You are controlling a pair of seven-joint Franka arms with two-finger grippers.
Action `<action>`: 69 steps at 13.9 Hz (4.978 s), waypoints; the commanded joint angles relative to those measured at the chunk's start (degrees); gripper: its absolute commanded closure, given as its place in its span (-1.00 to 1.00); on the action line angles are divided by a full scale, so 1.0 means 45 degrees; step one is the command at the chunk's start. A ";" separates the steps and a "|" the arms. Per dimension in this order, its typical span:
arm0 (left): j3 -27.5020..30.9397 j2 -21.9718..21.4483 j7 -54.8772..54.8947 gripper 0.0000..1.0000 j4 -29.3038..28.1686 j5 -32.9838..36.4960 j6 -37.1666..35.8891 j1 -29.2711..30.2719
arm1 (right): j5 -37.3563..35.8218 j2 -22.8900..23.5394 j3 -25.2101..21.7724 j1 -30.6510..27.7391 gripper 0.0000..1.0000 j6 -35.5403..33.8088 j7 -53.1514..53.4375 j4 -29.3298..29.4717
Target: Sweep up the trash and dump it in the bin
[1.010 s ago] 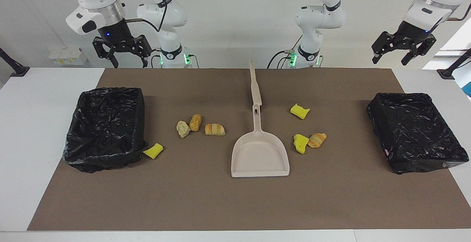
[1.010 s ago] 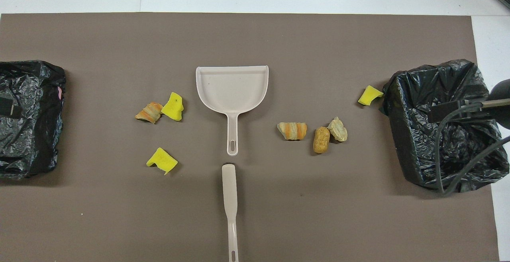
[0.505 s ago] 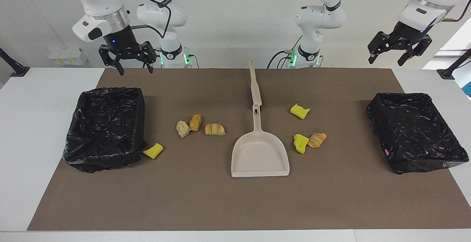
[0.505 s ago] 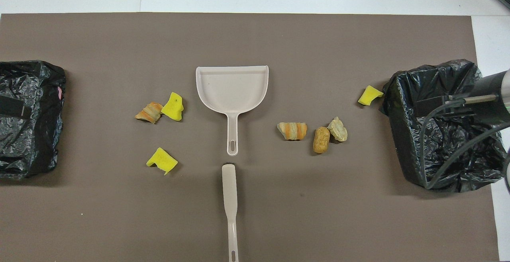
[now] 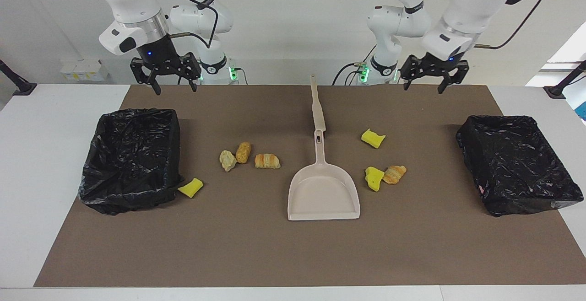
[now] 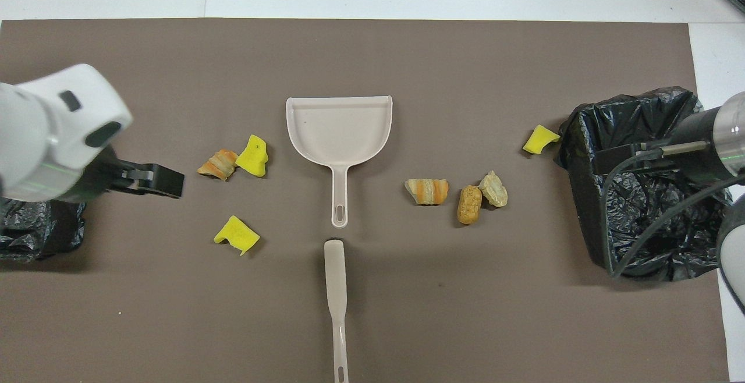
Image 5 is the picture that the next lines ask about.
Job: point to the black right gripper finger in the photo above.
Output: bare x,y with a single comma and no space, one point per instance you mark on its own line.
144,70
192,68

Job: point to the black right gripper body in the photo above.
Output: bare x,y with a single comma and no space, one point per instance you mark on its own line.
160,51

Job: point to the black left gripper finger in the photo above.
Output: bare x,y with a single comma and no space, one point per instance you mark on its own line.
453,73
411,68

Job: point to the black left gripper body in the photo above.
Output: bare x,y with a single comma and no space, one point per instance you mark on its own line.
442,63

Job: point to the yellow sponge piece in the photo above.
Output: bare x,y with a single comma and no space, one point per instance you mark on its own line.
191,188
372,138

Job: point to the golden brown bread roll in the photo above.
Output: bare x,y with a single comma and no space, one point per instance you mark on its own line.
243,153

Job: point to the pale beige bread chunk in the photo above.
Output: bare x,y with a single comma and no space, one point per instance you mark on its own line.
227,160

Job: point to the beige hand brush black bristles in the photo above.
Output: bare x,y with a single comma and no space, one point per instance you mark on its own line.
318,113

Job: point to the orange striped croissant piece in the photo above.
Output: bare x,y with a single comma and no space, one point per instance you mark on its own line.
267,161
394,174

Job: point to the yellow sponge with dark spot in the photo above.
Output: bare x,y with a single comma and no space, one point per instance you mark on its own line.
374,179

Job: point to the beige plastic dustpan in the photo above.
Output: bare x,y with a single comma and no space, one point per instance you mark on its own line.
322,196

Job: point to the black bag lined bin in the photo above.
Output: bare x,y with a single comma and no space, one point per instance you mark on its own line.
517,163
132,163

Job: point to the blue object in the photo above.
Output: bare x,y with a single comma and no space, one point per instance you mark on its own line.
582,109

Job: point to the brown table mat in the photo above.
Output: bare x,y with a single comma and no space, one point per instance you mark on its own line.
293,255

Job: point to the black camera stand pole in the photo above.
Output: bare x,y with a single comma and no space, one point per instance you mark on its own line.
556,91
23,88

